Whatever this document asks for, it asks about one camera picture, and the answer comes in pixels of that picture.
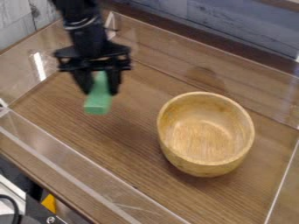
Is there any green rectangular block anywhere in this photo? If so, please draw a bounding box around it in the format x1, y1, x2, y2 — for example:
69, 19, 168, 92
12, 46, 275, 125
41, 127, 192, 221
84, 71, 112, 115

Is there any black cable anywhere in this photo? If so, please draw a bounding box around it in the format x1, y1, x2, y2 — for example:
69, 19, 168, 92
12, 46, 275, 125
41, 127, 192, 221
0, 193, 21, 224

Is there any brown wooden bowl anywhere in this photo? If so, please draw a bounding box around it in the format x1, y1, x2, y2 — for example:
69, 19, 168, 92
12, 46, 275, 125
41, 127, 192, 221
156, 92, 256, 178

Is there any yellow black device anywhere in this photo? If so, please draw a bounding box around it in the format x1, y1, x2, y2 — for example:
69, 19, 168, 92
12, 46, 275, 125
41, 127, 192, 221
41, 193, 68, 224

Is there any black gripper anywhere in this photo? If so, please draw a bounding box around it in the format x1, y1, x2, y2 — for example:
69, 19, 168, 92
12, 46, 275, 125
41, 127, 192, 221
53, 23, 131, 95

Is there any clear acrylic tray wall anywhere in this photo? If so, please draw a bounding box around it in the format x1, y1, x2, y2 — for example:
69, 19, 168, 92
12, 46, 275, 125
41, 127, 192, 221
0, 99, 189, 224

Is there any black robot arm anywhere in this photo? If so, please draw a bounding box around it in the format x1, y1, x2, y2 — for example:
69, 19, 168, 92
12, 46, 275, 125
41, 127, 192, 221
51, 0, 131, 95

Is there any clear acrylic corner bracket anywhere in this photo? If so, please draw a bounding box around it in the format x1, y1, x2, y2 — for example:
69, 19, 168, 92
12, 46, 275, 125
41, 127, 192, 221
104, 11, 117, 40

